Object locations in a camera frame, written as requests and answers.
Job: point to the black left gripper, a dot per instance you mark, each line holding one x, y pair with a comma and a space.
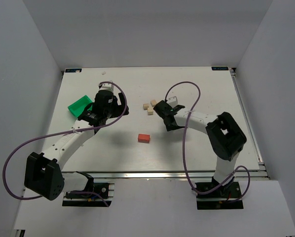
118, 108

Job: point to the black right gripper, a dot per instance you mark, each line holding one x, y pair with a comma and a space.
162, 109

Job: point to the red wood block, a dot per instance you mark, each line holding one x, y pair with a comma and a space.
143, 138

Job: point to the green plastic tray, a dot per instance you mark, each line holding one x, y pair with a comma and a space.
78, 106

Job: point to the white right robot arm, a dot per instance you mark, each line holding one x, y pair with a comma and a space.
226, 137

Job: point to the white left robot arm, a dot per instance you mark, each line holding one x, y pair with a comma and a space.
43, 173

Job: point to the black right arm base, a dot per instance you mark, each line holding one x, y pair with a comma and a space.
221, 199

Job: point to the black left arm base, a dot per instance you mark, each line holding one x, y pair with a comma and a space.
82, 190

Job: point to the wood cube with number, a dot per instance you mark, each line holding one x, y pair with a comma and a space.
153, 102

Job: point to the wood cube with red square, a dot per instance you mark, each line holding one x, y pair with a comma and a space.
150, 111

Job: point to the blue right corner label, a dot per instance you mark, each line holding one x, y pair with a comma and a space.
219, 68

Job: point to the blue corner label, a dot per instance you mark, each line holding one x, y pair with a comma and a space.
74, 70
219, 68

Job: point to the blue left corner label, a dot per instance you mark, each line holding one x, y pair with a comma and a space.
74, 70

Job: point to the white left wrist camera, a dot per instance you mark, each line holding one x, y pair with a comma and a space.
106, 86

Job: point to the aluminium front frame rail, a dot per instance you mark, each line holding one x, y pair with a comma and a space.
180, 175

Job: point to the aluminium frame rail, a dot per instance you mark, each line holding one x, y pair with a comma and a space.
247, 120
180, 175

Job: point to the aluminium right frame rail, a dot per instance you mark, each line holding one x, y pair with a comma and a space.
247, 120

